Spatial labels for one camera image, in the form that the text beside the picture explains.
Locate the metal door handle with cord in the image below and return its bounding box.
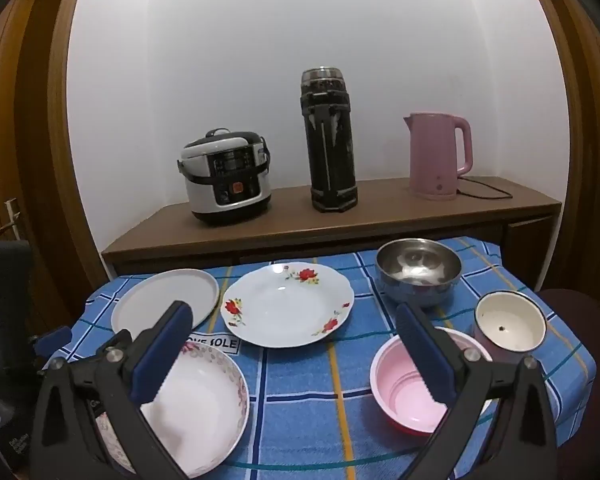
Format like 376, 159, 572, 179
0, 199, 22, 241

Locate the white cloth label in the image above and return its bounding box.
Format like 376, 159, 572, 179
187, 332, 241, 356

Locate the blue plaid tablecloth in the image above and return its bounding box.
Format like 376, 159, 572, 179
45, 235, 597, 480

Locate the plain white plate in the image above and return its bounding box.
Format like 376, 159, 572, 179
111, 268, 221, 337

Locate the white and black rice cooker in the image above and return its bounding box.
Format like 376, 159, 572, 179
177, 128, 273, 226

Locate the stainless steel bowl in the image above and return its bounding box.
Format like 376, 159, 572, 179
376, 238, 462, 308

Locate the wooden door with cord-tied handle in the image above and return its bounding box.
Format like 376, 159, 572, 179
0, 0, 81, 341

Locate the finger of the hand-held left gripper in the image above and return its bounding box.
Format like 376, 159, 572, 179
30, 326, 74, 361

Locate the brown wooden cabinet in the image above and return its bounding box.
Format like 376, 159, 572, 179
101, 176, 563, 277

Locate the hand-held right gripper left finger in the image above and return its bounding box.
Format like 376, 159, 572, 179
30, 300, 196, 480

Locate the black kettle power cable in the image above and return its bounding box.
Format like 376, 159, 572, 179
455, 177, 514, 202

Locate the pink electric kettle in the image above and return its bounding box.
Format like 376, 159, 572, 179
403, 112, 474, 202

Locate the white plate with red flowers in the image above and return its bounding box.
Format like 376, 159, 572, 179
221, 262, 356, 347

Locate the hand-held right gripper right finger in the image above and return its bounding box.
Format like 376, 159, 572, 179
396, 302, 558, 480

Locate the pink plastic bowl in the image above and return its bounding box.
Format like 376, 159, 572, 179
370, 327, 496, 435

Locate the tall black thermos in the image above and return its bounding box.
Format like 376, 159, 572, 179
300, 66, 359, 213

